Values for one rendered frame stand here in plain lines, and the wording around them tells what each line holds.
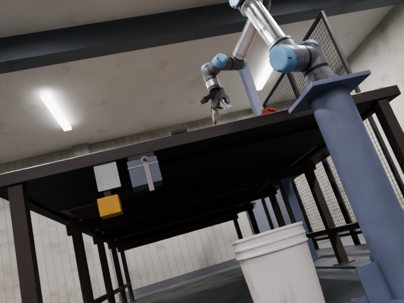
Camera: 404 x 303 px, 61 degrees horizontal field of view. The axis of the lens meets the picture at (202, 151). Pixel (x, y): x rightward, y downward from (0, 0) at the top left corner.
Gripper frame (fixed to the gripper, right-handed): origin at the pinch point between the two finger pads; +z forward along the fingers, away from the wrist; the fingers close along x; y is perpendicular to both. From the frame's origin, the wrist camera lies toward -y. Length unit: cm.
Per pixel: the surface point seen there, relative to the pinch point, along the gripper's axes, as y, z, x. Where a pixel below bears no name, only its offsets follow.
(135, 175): -58, 26, 0
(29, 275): -102, 55, 22
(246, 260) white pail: -34, 73, -29
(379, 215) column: 8, 71, -60
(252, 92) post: 158, -91, 121
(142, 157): -53, 18, -3
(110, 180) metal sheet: -67, 25, 6
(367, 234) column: 7, 77, -52
